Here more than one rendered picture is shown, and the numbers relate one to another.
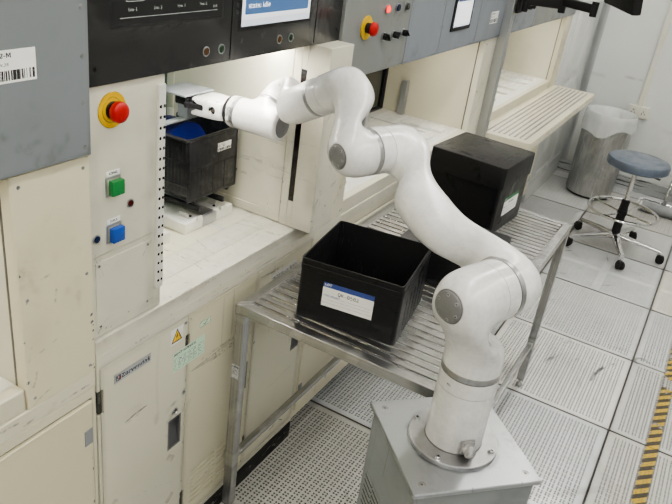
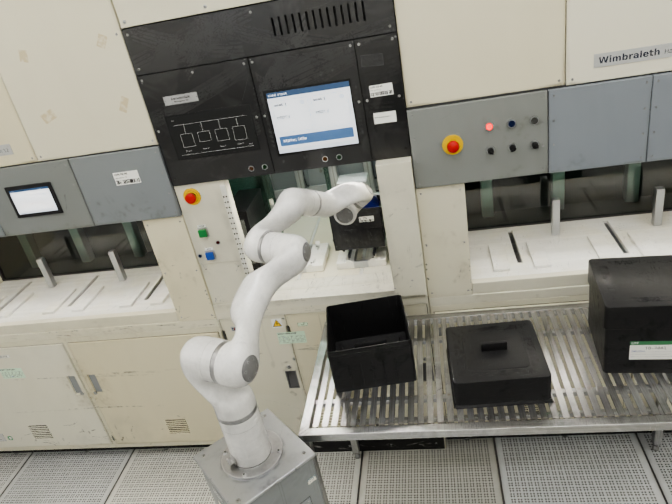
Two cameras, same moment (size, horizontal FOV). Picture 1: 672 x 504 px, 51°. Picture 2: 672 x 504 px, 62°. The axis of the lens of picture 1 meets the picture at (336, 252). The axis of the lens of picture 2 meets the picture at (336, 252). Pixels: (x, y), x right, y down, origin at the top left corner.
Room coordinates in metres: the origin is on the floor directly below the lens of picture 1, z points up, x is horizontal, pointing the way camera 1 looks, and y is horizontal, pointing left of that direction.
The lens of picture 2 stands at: (1.23, -1.62, 2.04)
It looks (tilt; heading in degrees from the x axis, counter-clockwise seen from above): 27 degrees down; 76
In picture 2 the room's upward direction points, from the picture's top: 11 degrees counter-clockwise
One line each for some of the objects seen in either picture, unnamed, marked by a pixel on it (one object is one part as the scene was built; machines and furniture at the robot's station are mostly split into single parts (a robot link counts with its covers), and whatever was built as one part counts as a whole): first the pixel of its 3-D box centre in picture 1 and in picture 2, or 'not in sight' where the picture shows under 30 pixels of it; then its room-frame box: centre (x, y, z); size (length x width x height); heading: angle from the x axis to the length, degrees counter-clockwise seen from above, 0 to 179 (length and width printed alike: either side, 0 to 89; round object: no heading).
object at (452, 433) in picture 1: (461, 404); (245, 432); (1.18, -0.30, 0.85); 0.19 x 0.19 x 0.18
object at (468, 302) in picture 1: (472, 322); (217, 375); (1.16, -0.28, 1.07); 0.19 x 0.12 x 0.24; 133
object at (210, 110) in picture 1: (217, 106); not in sight; (1.83, 0.37, 1.21); 0.11 x 0.10 x 0.07; 64
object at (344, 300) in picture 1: (365, 279); (369, 341); (1.67, -0.09, 0.85); 0.28 x 0.28 x 0.17; 72
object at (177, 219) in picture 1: (181, 206); (362, 251); (1.87, 0.46, 0.89); 0.22 x 0.21 x 0.04; 64
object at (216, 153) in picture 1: (185, 144); (358, 213); (1.87, 0.46, 1.08); 0.24 x 0.20 x 0.32; 154
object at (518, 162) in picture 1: (477, 181); (643, 313); (2.46, -0.48, 0.89); 0.29 x 0.29 x 0.25; 59
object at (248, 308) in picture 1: (413, 353); (505, 441); (2.04, -0.31, 0.38); 1.30 x 0.60 x 0.76; 154
